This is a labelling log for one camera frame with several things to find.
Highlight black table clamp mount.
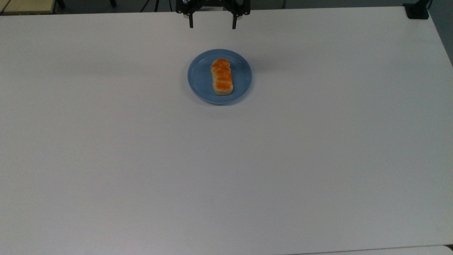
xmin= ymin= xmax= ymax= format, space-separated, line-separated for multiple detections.
xmin=403 ymin=0 xmax=433 ymax=20

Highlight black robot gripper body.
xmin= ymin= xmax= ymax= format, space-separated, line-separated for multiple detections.
xmin=176 ymin=0 xmax=251 ymax=17

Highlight blue round plate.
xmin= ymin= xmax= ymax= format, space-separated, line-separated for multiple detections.
xmin=187 ymin=49 xmax=253 ymax=105

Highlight light wooden table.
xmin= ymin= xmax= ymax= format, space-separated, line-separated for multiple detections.
xmin=0 ymin=0 xmax=58 ymax=15

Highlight orange glazed bread loaf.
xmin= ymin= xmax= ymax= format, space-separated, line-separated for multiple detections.
xmin=211 ymin=58 xmax=235 ymax=96

